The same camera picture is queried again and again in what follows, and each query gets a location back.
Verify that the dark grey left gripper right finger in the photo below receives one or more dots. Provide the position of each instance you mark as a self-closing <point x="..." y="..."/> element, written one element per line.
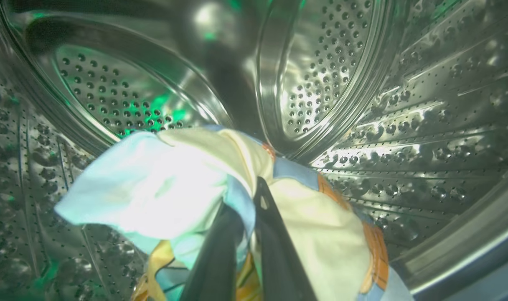
<point x="279" y="259"/>

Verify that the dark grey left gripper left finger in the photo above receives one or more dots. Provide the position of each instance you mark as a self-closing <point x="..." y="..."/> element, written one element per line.
<point x="216" y="267"/>

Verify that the colourful patterned cloth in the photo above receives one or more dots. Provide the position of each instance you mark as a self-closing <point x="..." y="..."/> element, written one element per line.
<point x="153" y="188"/>

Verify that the stainless steel washing machine drum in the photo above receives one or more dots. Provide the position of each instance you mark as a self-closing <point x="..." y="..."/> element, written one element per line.
<point x="425" y="104"/>

